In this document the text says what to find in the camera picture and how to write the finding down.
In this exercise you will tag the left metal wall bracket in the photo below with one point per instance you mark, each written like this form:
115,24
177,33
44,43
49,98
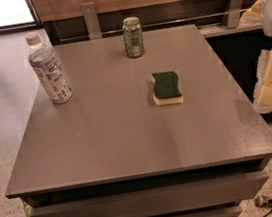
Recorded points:
91,19

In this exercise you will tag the green soda can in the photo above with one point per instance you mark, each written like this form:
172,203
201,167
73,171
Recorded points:
133,35

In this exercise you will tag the right metal wall bracket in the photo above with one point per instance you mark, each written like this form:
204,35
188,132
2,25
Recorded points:
232,14

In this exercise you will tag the horizontal metal rail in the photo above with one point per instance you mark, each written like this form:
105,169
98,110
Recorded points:
196,20

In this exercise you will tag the green and yellow sponge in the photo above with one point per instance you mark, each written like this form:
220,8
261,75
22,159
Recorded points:
165,88

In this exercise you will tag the grey drawer cabinet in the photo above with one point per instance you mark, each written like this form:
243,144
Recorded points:
110,151

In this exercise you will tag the clear blue-labelled plastic bottle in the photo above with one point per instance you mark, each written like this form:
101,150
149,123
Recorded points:
48,69

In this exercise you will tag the metal wall bracket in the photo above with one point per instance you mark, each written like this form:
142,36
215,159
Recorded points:
91,19
232,14

